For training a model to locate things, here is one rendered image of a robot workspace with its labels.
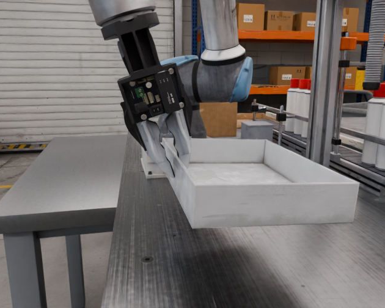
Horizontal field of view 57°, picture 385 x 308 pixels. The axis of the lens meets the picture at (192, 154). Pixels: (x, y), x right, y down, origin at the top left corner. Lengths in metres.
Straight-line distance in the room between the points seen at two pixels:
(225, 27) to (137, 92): 0.52
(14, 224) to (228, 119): 0.93
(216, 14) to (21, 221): 0.63
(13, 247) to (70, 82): 4.45
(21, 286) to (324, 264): 0.64
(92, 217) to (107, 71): 4.45
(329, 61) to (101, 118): 4.51
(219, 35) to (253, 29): 4.01
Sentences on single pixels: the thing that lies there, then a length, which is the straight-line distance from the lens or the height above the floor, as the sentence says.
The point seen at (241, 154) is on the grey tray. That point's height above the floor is 0.96.
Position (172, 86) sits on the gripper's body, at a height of 1.10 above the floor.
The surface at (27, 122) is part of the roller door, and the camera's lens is 5.35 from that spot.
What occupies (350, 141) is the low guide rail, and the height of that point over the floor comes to 0.91.
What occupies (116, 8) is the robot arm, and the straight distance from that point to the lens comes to 0.44.
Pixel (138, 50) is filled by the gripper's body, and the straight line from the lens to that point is 0.42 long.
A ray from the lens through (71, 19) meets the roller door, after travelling 5.24.
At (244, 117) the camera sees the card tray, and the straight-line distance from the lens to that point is 2.13.
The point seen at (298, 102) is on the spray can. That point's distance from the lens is 1.36.
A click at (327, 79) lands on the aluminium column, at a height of 1.10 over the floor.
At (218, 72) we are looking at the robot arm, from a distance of 0.93.
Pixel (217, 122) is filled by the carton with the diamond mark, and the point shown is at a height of 0.91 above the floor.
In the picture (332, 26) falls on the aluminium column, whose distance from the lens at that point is 0.94.
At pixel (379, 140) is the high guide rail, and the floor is 0.96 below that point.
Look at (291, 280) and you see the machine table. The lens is 0.55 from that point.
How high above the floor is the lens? 1.12
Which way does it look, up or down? 13 degrees down
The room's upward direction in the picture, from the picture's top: straight up
